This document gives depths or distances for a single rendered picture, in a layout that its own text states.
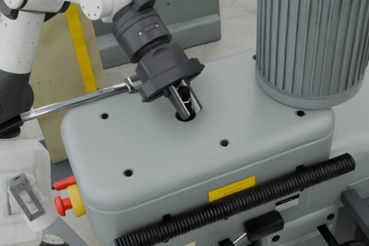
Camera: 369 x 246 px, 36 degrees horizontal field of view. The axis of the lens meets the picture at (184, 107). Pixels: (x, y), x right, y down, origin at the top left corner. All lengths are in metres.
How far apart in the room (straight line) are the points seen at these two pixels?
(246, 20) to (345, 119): 3.28
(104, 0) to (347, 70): 0.43
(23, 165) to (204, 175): 0.55
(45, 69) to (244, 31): 1.79
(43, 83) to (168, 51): 2.14
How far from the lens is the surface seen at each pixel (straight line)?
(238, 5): 4.60
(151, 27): 0.99
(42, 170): 1.40
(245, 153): 0.97
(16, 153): 1.36
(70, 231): 2.75
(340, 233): 1.56
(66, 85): 3.15
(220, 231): 1.12
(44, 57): 3.01
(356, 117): 1.22
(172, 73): 0.98
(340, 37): 0.94
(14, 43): 1.29
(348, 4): 0.91
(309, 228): 1.27
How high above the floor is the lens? 2.62
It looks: 44 degrees down
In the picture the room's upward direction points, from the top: 6 degrees counter-clockwise
